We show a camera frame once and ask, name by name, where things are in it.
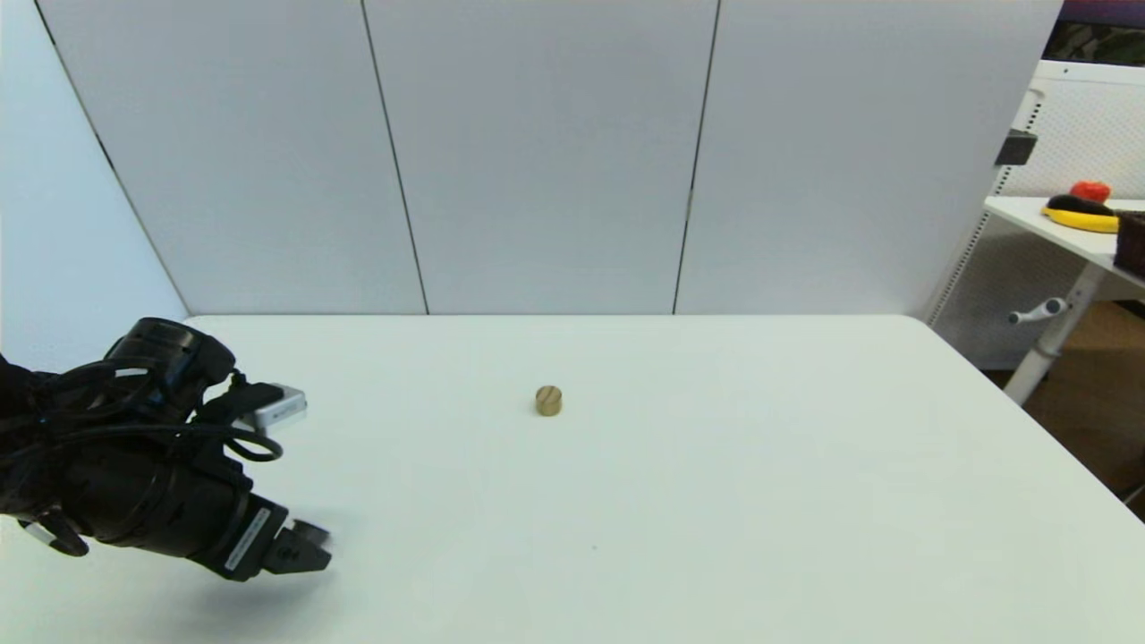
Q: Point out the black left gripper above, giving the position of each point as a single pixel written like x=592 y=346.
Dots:
x=243 y=537

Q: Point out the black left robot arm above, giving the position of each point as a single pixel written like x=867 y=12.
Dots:
x=116 y=483

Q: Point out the small wooden cylinder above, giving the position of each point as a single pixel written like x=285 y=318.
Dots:
x=548 y=401

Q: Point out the small black box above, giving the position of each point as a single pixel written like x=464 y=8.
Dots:
x=1016 y=148

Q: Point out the white side table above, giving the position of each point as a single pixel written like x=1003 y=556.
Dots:
x=1064 y=234

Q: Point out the yellow banana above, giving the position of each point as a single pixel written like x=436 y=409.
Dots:
x=1082 y=222

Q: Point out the black oblong object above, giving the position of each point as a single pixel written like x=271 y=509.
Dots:
x=1078 y=205

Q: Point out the red toy fruit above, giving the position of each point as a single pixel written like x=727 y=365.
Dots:
x=1090 y=190

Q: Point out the dark brown box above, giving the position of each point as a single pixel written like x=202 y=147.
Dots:
x=1132 y=243

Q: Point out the white pegboard panel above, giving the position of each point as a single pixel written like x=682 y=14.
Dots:
x=1087 y=116

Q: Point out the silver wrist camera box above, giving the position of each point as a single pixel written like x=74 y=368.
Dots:
x=282 y=407

